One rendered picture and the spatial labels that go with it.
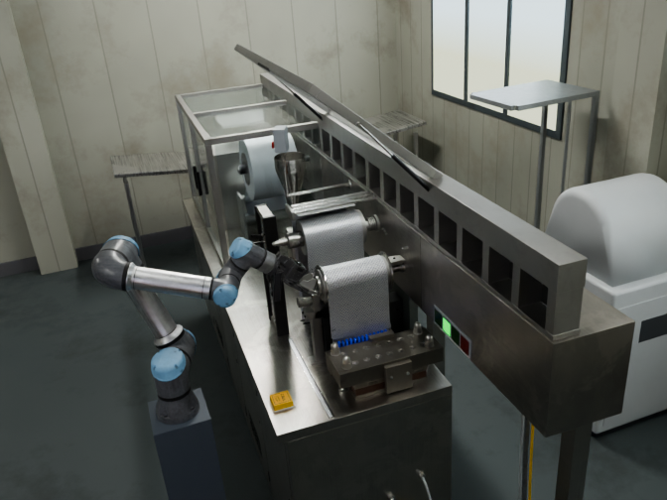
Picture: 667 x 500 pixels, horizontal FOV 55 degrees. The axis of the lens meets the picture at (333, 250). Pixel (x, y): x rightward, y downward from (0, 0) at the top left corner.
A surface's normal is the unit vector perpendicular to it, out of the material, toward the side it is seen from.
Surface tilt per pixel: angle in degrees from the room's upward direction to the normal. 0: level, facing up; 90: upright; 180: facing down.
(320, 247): 92
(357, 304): 90
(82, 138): 90
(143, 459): 0
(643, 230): 71
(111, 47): 90
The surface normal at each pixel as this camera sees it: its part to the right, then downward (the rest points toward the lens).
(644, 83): -0.94, 0.21
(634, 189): 0.09, -0.64
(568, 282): 0.33, 0.38
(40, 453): -0.07, -0.90
